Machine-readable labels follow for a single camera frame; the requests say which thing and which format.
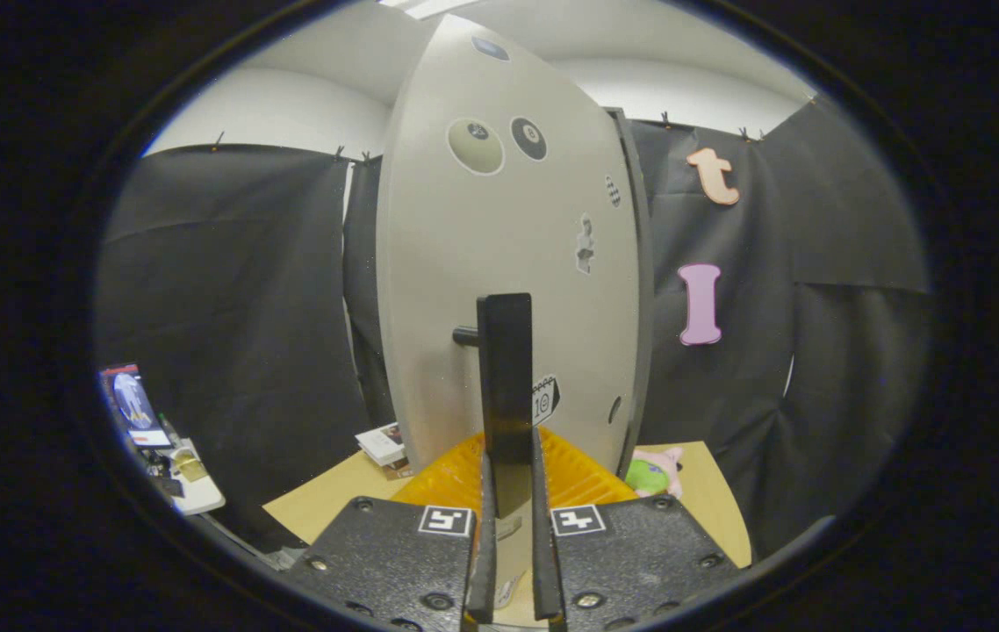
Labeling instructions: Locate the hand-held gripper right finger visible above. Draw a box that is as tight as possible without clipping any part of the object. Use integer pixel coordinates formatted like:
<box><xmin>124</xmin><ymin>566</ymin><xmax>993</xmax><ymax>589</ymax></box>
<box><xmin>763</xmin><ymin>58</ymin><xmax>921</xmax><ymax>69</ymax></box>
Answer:
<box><xmin>530</xmin><ymin>426</ymin><xmax>742</xmax><ymax>632</ymax></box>

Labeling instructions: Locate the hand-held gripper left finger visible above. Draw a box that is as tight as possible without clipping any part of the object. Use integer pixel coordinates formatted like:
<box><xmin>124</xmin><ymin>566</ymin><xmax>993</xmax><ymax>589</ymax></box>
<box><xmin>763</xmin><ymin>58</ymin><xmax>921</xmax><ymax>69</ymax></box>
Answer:
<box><xmin>284</xmin><ymin>427</ymin><xmax>499</xmax><ymax>632</ymax></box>

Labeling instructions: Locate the black cabinet door handle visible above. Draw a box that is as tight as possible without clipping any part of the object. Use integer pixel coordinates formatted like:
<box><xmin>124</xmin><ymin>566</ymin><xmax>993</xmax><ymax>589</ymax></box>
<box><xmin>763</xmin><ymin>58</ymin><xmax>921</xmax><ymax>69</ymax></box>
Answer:
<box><xmin>452</xmin><ymin>293</ymin><xmax>535</xmax><ymax>519</ymax></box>

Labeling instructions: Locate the grey shoe cabinet door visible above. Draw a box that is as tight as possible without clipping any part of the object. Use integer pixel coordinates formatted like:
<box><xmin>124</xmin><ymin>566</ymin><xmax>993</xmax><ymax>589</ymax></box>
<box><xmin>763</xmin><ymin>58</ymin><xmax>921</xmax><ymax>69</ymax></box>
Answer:
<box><xmin>375</xmin><ymin>13</ymin><xmax>643</xmax><ymax>479</ymax></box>

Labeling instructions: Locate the pink and green plush toy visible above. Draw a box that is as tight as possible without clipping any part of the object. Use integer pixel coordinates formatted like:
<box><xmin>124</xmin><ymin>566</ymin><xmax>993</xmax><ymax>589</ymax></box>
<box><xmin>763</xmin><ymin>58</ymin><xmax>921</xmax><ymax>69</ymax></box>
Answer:
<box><xmin>624</xmin><ymin>446</ymin><xmax>685</xmax><ymax>499</ymax></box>

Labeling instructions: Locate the light wooden base board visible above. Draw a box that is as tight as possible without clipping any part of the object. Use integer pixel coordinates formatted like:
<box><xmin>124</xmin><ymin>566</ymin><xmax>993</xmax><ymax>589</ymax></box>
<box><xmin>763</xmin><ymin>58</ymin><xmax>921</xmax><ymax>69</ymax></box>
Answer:
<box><xmin>262</xmin><ymin>439</ymin><xmax>753</xmax><ymax>628</ymax></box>

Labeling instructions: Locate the black backdrop cloth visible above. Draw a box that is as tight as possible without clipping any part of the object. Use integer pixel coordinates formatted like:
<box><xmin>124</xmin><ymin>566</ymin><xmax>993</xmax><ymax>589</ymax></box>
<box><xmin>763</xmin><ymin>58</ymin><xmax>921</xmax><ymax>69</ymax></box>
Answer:
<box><xmin>96</xmin><ymin>95</ymin><xmax>935</xmax><ymax>563</ymax></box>

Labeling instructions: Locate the long ceiling light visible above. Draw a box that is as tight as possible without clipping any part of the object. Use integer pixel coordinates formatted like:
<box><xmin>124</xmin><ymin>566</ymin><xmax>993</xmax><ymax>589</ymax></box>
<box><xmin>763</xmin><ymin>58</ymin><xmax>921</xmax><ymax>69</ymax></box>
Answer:
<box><xmin>377</xmin><ymin>0</ymin><xmax>483</xmax><ymax>20</ymax></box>

